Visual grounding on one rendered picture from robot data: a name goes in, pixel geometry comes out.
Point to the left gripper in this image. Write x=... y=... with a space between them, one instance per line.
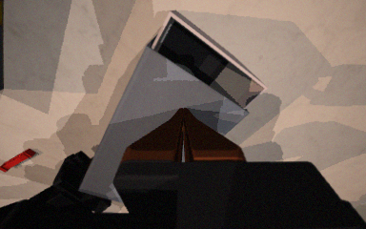
x=67 y=180

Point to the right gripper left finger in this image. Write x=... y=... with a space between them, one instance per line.
x=161 y=143

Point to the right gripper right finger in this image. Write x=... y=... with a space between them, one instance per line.
x=206 y=144

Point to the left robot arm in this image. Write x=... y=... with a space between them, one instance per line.
x=50 y=199

